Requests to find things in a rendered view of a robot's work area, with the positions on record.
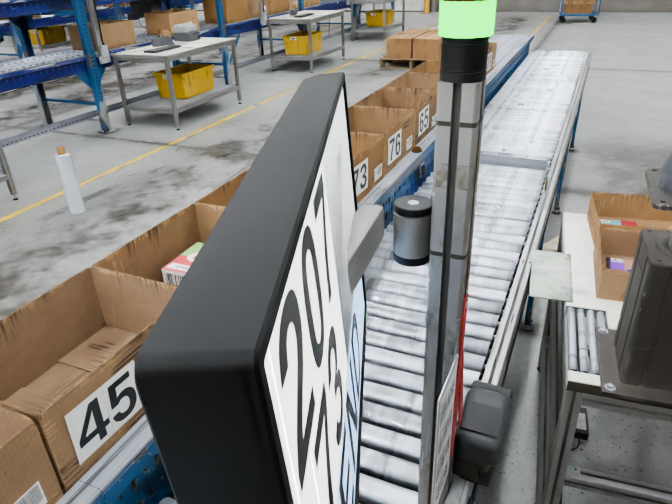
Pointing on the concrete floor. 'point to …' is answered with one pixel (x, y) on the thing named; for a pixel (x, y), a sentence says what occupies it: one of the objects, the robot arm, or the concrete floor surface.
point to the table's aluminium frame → (556, 396)
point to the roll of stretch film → (69, 181)
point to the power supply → (582, 425)
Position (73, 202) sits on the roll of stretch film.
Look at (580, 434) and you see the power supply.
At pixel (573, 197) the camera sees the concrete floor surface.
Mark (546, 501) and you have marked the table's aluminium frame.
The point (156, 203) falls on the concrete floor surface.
